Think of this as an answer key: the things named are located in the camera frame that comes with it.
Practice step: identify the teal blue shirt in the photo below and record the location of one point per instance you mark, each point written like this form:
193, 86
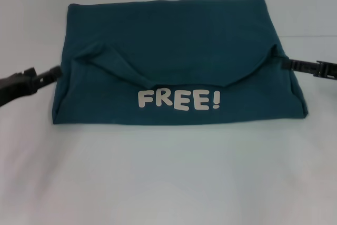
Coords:
179, 51

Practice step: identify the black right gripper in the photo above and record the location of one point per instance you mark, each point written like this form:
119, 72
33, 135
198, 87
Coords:
327, 70

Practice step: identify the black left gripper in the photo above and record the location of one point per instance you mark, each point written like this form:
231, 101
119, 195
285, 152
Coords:
17, 88

